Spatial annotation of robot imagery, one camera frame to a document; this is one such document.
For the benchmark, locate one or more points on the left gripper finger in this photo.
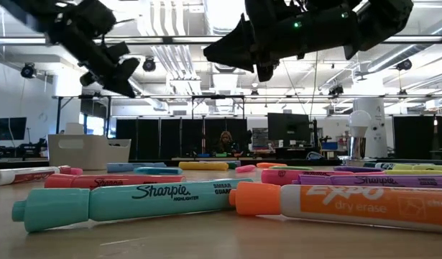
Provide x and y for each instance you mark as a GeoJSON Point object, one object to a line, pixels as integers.
{"type": "Point", "coordinates": [127, 86]}
{"type": "Point", "coordinates": [116, 88]}

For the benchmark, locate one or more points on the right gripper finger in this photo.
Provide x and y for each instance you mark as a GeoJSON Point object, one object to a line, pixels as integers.
{"type": "Point", "coordinates": [238, 43]}
{"type": "Point", "coordinates": [242, 61]}

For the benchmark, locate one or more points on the blue highlighter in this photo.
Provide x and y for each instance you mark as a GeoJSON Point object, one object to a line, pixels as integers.
{"type": "Point", "coordinates": [123, 167]}

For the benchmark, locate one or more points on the teal slim highlighter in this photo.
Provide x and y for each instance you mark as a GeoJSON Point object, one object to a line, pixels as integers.
{"type": "Point", "coordinates": [156, 171]}

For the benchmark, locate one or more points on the pink highlighter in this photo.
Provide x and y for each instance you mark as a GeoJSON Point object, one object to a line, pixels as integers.
{"type": "Point", "coordinates": [246, 168]}
{"type": "Point", "coordinates": [77, 171]}
{"type": "Point", "coordinates": [278, 177]}

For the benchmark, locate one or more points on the coral red Sharpie highlighter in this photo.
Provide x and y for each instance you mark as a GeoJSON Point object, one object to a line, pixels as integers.
{"type": "Point", "coordinates": [98, 181]}

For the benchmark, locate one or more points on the orange highlighter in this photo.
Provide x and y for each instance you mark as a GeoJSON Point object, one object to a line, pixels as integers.
{"type": "Point", "coordinates": [271, 165]}

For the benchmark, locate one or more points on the golden yellow marker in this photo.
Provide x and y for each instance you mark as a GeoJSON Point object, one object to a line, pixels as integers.
{"type": "Point", "coordinates": [202, 165]}

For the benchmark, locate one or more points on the green highlighter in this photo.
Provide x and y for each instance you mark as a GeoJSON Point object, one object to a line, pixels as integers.
{"type": "Point", "coordinates": [296, 167]}

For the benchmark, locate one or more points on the black Expo marker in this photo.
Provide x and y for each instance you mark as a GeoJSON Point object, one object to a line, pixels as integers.
{"type": "Point", "coordinates": [384, 165]}

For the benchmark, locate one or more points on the purple Sharpie highlighter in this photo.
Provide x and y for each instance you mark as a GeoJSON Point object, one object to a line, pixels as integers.
{"type": "Point", "coordinates": [386, 181]}

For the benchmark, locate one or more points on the yellow Sharpie highlighter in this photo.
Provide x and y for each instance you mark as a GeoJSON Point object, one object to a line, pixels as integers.
{"type": "Point", "coordinates": [422, 172]}
{"type": "Point", "coordinates": [422, 167]}

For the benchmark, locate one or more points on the orange Expo marker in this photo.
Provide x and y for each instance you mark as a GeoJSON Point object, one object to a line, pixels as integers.
{"type": "Point", "coordinates": [350, 208]}

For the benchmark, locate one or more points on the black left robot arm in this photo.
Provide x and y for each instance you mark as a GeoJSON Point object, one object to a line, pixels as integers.
{"type": "Point", "coordinates": [80, 18]}

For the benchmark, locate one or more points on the black ceiling spotlight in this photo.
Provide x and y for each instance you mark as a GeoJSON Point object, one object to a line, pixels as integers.
{"type": "Point", "coordinates": [404, 64]}
{"type": "Point", "coordinates": [149, 64]}
{"type": "Point", "coordinates": [28, 71]}

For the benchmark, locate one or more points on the white box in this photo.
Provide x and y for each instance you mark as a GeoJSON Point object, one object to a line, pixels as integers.
{"type": "Point", "coordinates": [74, 128]}

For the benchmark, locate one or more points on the black partition panels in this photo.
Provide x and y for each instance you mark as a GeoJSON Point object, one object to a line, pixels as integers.
{"type": "Point", "coordinates": [170, 136]}
{"type": "Point", "coordinates": [414, 136]}

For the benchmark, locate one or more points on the light grey plastic bin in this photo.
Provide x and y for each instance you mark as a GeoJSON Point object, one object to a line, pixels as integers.
{"type": "Point", "coordinates": [84, 154]}

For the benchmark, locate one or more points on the poster board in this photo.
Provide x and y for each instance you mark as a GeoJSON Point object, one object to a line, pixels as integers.
{"type": "Point", "coordinates": [260, 138]}

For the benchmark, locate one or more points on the person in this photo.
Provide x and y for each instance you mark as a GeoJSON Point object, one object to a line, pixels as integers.
{"type": "Point", "coordinates": [226, 142]}

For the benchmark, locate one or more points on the large black monitor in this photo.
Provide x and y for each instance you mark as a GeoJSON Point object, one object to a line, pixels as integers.
{"type": "Point", "coordinates": [289, 129]}

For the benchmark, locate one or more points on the white light bulb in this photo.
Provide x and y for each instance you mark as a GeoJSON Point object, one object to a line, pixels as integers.
{"type": "Point", "coordinates": [359, 120]}

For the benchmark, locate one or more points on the computer monitor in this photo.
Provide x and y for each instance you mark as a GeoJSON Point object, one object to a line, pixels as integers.
{"type": "Point", "coordinates": [12, 127]}

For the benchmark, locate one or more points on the white cylindrical appliance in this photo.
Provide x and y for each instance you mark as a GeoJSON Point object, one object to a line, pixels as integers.
{"type": "Point", "coordinates": [378, 126]}

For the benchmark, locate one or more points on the teal wide Sharpie highlighter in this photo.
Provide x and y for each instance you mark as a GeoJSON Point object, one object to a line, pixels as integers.
{"type": "Point", "coordinates": [134, 201]}

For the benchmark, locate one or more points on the blue storage box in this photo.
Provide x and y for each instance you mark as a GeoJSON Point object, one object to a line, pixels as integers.
{"type": "Point", "coordinates": [329, 145]}

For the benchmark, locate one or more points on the red Expo marker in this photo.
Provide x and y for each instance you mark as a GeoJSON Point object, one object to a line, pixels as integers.
{"type": "Point", "coordinates": [26, 176]}

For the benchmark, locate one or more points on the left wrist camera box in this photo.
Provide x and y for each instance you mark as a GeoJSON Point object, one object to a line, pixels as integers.
{"type": "Point", "coordinates": [118, 50]}

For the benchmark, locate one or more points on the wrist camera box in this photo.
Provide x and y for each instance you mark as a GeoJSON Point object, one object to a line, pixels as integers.
{"type": "Point", "coordinates": [118, 50]}
{"type": "Point", "coordinates": [296, 18]}

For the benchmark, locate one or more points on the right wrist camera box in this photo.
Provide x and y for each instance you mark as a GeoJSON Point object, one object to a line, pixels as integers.
{"type": "Point", "coordinates": [296, 18]}

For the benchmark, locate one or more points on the black metal rack frame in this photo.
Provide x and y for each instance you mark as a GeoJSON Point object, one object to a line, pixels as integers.
{"type": "Point", "coordinates": [213, 96]}

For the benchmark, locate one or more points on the black overhead frame bar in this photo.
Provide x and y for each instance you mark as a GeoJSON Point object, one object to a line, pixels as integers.
{"type": "Point", "coordinates": [166, 39]}

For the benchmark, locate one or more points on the black table frame rail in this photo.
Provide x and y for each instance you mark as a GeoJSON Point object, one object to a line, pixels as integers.
{"type": "Point", "coordinates": [148, 160]}

